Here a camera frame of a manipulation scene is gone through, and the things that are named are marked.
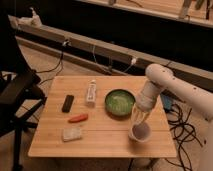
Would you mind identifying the white tube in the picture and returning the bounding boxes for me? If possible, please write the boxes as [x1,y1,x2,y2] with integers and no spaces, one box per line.
[86,80,97,105]

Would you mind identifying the orange carrot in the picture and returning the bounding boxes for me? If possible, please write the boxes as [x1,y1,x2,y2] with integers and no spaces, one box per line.
[68,114,88,123]

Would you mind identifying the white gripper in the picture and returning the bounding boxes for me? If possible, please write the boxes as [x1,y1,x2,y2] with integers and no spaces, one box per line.
[130,81,164,125]

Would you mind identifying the black cable with plug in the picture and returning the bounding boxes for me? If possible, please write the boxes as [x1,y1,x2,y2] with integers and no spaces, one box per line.
[34,38,72,86]

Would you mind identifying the white cable with plug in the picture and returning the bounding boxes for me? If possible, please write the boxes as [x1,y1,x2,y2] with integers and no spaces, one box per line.
[91,41,139,75]

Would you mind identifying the white spray bottle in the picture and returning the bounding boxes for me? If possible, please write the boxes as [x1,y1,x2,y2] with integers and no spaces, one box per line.
[30,7,42,27]

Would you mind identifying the blue box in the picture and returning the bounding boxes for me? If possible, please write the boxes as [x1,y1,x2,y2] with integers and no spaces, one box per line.
[160,94,172,113]

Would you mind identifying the black floor cables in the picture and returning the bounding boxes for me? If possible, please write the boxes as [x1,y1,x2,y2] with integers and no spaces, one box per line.
[164,101,208,171]

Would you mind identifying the green ceramic bowl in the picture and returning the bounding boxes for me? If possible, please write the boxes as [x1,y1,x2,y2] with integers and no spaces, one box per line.
[105,89,135,117]

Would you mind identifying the wooden table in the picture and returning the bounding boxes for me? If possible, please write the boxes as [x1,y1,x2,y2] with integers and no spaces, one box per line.
[28,76,176,158]

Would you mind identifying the black chair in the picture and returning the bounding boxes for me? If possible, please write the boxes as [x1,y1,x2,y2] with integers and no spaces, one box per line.
[0,11,46,171]

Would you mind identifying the black remote control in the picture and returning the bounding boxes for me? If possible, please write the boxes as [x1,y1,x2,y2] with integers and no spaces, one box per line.
[62,95,74,113]

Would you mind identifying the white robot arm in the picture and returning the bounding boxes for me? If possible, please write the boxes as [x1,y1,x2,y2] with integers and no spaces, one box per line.
[129,64,213,171]

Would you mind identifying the white sponge block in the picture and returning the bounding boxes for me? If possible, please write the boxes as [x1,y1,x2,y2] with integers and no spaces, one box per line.
[62,127,82,142]

